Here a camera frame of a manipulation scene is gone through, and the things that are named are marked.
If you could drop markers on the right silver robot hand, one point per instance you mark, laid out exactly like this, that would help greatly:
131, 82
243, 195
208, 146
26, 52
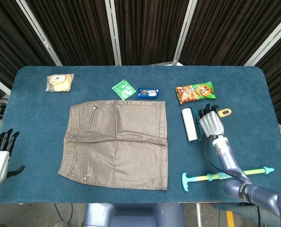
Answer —
211, 124

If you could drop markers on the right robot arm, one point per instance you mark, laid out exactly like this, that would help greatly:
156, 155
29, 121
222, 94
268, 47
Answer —
227, 160

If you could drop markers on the brown zippered skirt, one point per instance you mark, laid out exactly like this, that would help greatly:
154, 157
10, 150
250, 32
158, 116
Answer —
130, 153

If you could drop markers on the orange green snack bag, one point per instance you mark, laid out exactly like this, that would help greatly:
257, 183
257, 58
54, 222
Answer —
194, 93

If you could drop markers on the blue toy pump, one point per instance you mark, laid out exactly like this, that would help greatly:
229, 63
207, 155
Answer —
201, 177

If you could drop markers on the blue tablecloth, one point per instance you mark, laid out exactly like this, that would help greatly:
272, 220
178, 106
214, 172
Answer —
36, 118

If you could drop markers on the blue cookie pack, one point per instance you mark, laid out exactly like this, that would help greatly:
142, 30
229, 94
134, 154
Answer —
148, 93

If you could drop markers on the dark folding screen panel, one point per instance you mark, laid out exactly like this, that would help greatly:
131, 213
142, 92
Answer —
279, 82
12, 35
79, 30
225, 30
149, 30

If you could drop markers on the green sachet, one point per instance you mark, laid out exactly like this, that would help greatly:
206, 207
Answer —
123, 89

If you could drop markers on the clear bag of biscuits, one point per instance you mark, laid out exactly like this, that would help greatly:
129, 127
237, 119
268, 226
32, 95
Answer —
60, 82

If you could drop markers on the grey robot torso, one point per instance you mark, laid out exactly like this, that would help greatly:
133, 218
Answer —
130, 215

